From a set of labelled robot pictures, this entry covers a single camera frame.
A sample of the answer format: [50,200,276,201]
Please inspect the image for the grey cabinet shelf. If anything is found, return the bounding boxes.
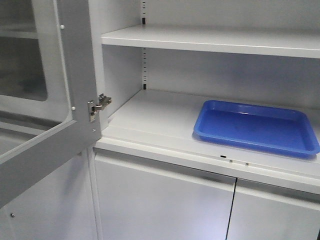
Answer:
[101,24,320,59]

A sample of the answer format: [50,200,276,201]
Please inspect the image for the metal door hinge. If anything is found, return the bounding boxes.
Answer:
[87,93,112,123]

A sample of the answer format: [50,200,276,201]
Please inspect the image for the left lower cabinet door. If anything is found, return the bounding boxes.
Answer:
[94,152,236,240]

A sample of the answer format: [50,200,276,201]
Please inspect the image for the right lower cabinet door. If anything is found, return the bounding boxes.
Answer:
[227,179,320,240]

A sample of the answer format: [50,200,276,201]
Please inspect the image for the blue plastic tray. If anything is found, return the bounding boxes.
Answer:
[193,100,320,158]

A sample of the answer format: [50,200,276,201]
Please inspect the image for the grey glass cabinet door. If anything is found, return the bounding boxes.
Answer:
[0,0,100,206]

